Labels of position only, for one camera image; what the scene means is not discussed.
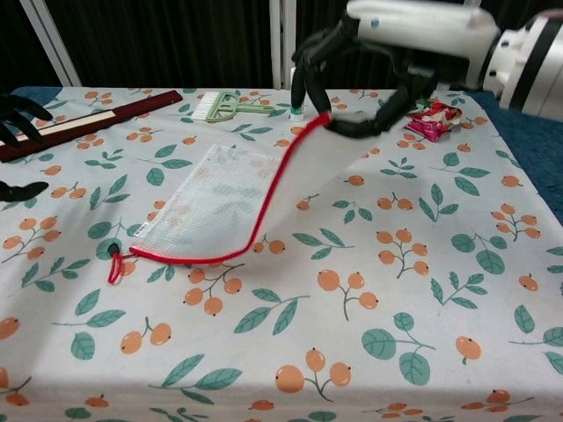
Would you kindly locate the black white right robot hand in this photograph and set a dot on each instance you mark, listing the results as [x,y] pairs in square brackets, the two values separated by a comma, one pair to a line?
[418,31]

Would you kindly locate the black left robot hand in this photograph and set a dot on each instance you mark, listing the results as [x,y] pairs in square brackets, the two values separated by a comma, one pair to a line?
[22,118]

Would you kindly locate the white mesh zipper pouch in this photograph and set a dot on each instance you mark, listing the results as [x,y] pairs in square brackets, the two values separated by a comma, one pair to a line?
[220,198]

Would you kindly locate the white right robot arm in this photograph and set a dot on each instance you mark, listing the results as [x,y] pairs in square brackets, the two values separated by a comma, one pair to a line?
[532,61]

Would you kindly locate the floral orange berry tablecloth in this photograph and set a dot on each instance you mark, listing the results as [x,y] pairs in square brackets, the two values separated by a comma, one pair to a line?
[352,242]

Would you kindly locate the red snack packet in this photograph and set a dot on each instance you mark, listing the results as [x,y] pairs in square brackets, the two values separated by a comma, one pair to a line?
[435,123]

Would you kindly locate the white green glue stick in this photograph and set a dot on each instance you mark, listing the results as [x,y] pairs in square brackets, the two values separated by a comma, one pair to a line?
[297,115]

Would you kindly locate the black pleated curtain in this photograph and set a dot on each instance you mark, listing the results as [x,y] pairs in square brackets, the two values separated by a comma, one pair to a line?
[176,44]

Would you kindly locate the green wide white-bristle brush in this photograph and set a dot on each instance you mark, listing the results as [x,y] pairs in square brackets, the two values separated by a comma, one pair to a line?
[222,110]

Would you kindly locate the white slanted frame post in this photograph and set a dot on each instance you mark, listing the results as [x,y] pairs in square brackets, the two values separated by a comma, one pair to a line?
[50,44]

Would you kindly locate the white upright frame post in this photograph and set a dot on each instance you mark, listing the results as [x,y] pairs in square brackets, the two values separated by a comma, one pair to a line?
[281,44]

